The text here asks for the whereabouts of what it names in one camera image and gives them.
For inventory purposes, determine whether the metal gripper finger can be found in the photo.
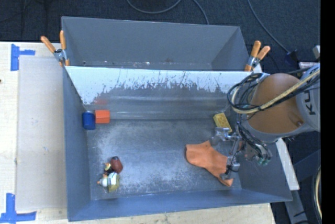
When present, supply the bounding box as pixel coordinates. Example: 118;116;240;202
209;127;240;146
220;154;241;181

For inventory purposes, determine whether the yellow sponge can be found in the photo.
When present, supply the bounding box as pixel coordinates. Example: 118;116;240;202
212;112;233;133

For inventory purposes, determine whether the orange cloth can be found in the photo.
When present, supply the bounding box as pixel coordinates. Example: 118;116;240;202
185;140;235;188

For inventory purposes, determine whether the grey metal bin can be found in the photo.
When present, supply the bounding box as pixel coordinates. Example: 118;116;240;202
61;16;294;222

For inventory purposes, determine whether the dark brown toy barrel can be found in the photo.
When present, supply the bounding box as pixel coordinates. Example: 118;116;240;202
109;156;124;174

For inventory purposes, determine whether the white and olive toy figure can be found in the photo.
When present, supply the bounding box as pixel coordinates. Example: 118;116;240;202
97;162;121;193

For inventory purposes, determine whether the orange block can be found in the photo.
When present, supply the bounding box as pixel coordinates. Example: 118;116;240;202
94;109;111;125

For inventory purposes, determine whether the blue cylinder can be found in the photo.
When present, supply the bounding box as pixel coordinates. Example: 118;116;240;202
82;111;96;131

